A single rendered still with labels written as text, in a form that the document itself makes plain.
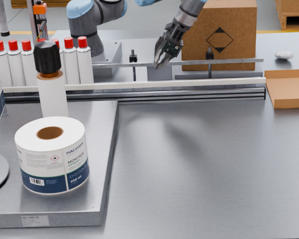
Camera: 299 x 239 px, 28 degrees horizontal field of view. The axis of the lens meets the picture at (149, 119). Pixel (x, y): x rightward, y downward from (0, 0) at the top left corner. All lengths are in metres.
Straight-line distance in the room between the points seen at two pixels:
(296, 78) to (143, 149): 0.78
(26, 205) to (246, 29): 1.17
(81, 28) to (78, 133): 0.90
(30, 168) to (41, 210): 0.12
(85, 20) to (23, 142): 0.94
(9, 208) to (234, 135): 0.80
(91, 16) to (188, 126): 0.71
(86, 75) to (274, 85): 0.74
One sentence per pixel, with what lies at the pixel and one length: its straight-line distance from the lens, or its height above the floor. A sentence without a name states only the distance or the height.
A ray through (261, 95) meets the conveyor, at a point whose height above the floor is 0.85.
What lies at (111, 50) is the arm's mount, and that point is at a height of 0.90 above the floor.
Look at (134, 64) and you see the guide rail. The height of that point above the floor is 0.96.
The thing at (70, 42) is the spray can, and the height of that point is 1.07.
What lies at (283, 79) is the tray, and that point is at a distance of 2.44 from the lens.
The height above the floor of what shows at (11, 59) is 1.02.
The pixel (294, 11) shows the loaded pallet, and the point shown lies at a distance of 5.40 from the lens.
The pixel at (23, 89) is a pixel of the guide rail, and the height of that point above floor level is 0.91.
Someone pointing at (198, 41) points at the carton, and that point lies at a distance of 2.43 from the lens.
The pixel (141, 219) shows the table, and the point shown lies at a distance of 1.67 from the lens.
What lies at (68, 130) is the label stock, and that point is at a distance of 1.73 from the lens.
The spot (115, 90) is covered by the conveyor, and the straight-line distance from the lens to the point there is 2.27.
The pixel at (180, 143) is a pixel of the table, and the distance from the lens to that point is 2.00.
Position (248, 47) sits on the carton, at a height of 0.95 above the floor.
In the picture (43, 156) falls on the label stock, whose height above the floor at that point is 1.01.
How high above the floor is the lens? 1.86
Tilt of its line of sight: 28 degrees down
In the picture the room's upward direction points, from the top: 4 degrees counter-clockwise
